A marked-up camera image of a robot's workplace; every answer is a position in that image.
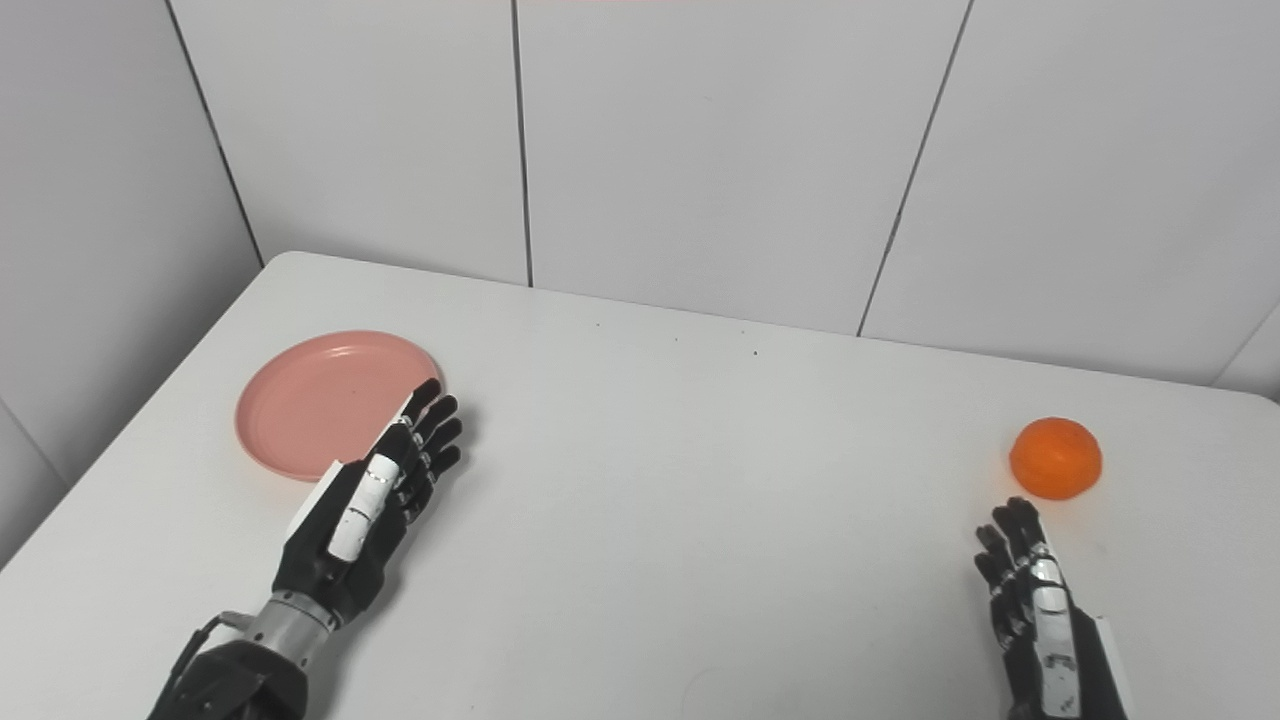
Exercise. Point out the pink round plate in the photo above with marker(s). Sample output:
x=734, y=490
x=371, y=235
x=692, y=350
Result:
x=320, y=405

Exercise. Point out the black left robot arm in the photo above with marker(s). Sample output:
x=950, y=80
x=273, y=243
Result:
x=240, y=685

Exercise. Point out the orange fruit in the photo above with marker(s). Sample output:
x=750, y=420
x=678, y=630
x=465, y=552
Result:
x=1056, y=458

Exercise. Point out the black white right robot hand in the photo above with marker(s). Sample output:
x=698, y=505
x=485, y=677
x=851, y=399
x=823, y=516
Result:
x=1060, y=660

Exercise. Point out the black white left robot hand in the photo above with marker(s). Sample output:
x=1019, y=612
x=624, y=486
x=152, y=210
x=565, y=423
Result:
x=330, y=560

